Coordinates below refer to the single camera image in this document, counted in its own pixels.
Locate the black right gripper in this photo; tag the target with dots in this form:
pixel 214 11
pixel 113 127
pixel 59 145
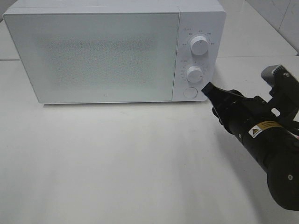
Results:
pixel 235 111

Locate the round white door button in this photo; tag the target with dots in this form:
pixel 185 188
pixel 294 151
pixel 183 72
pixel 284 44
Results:
pixel 190 92

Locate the white microwave door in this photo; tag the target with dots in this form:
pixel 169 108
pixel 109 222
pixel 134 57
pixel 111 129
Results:
pixel 95 58

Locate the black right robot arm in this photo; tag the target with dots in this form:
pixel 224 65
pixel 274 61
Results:
pixel 274 148

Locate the lower white timer knob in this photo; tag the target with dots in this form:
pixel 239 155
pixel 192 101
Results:
pixel 194 74

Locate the upper white power knob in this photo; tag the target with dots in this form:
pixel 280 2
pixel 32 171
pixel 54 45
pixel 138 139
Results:
pixel 199 45

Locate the white microwave oven body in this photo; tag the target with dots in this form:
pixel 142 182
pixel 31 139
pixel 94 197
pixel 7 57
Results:
pixel 196 17

